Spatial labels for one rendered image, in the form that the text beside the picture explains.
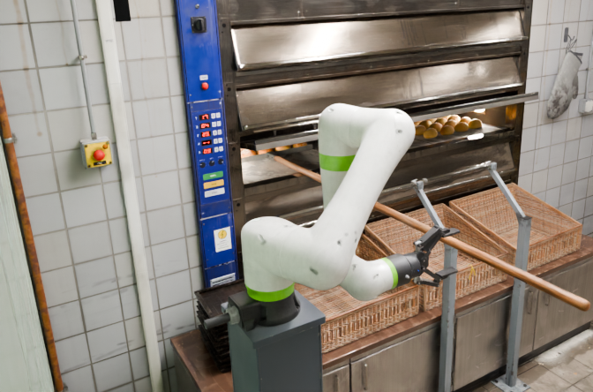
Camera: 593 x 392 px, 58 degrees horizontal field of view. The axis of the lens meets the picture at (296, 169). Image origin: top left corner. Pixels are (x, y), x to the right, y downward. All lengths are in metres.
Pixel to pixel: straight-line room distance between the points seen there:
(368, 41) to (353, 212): 1.49
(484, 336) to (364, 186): 1.76
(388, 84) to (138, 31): 1.25
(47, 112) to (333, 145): 1.10
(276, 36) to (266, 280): 1.33
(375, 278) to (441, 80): 1.66
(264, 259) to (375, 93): 1.57
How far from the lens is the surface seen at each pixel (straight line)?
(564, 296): 1.61
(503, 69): 3.34
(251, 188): 2.42
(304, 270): 1.21
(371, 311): 2.38
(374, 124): 1.39
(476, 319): 2.82
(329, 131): 1.47
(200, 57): 2.20
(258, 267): 1.31
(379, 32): 2.69
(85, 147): 2.09
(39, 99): 2.12
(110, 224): 2.26
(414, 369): 2.65
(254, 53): 2.31
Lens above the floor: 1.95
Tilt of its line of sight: 17 degrees down
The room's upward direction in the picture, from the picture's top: 3 degrees counter-clockwise
